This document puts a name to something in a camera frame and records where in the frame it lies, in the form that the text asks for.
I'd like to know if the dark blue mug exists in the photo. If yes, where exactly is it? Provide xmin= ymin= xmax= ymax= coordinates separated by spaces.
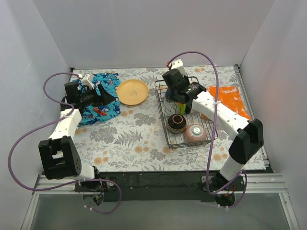
xmin=165 ymin=88 xmax=173 ymax=100

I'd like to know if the lime green round plate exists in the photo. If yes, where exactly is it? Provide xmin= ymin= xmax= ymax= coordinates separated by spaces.
xmin=178 ymin=103 xmax=187 ymax=115

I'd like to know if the yellow round plate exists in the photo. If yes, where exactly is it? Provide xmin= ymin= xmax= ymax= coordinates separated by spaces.
xmin=116 ymin=79 xmax=149 ymax=105

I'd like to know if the dark brown patterned bowl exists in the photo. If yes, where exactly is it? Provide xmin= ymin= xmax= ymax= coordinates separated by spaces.
xmin=166 ymin=114 xmax=187 ymax=134

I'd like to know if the pink patterned bowl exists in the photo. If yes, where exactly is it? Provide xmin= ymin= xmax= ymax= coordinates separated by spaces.
xmin=184 ymin=124 xmax=207 ymax=143

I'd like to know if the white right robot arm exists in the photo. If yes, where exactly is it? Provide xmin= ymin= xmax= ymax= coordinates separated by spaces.
xmin=162 ymin=69 xmax=264 ymax=191

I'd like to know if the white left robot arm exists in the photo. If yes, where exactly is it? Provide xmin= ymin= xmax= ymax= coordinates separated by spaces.
xmin=38 ymin=82 xmax=115 ymax=192

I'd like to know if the blue shark print cloth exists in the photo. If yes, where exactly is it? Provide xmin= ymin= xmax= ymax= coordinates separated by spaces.
xmin=78 ymin=73 xmax=121 ymax=127

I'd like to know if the orange white folded cloth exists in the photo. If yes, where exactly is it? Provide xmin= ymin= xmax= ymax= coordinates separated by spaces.
xmin=200 ymin=85 xmax=252 ymax=121

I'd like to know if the floral patterned table mat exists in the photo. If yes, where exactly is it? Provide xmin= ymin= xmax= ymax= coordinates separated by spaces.
xmin=46 ymin=65 xmax=269 ymax=173

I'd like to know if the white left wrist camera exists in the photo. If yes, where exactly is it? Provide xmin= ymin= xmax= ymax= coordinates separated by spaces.
xmin=77 ymin=73 xmax=94 ymax=90

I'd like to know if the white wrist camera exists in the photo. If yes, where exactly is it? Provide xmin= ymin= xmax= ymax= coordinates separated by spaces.
xmin=77 ymin=73 xmax=94 ymax=90
xmin=166 ymin=59 xmax=187 ymax=76

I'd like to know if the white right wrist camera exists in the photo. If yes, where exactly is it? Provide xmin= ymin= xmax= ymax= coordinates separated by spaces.
xmin=166 ymin=59 xmax=187 ymax=76

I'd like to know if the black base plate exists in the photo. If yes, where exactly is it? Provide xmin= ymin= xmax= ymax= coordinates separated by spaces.
xmin=74 ymin=171 xmax=247 ymax=202

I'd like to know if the aluminium frame rail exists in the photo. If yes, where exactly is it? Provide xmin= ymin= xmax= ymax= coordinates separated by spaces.
xmin=35 ymin=173 xmax=287 ymax=193

